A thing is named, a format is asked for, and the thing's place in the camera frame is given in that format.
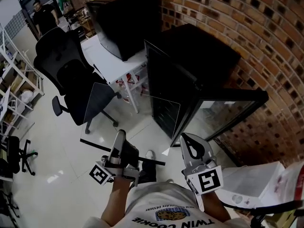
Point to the white table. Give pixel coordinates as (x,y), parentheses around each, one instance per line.
(111,60)

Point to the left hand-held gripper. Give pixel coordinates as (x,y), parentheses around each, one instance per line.
(98,173)

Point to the white plastic bag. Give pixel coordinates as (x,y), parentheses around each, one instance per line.
(26,97)

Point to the glass shelf panel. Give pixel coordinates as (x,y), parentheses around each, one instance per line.
(99,132)

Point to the person's right forearm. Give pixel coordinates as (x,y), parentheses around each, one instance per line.
(215,208)

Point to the black framed glass door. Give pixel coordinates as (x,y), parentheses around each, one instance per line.
(221,113)

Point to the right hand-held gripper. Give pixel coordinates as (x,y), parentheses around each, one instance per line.
(209,178)

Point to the white water dispenser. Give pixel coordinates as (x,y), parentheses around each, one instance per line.
(247,182)

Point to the large black office chair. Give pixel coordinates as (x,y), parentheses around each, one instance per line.
(71,84)

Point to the black box appliance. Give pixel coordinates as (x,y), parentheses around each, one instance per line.
(128,20)

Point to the black glass-door fridge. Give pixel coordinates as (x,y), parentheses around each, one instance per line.
(190,63)

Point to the green bag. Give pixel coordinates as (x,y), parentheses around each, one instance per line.
(64,0)

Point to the person's left leg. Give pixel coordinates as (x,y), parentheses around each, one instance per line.
(148,171)

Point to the small black swivel chair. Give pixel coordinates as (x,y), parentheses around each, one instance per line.
(14,153)

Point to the white-backed chair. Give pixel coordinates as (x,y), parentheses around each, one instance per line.
(273,208)

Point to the person's left forearm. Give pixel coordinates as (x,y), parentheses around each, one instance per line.
(117,201)

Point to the white shelving unit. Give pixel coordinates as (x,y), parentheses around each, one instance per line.
(14,79)

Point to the person's white left shoe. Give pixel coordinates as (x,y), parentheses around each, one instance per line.
(150,155)

